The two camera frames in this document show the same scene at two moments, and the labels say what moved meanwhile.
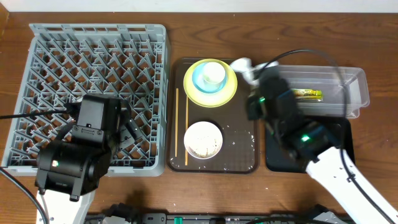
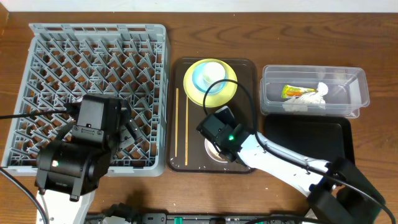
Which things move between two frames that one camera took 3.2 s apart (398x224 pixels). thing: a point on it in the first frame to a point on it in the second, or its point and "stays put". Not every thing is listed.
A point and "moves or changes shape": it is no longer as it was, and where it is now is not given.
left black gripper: x=130 y=130 stays put
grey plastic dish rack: x=66 y=61 stays put
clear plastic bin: x=326 y=91 stays put
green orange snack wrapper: x=310 y=94 moves or changes shape
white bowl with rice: x=203 y=140 moves or changes shape
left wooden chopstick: x=176 y=119 stays put
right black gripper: x=268 y=86 to x=224 y=112
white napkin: x=250 y=71 to x=302 y=102
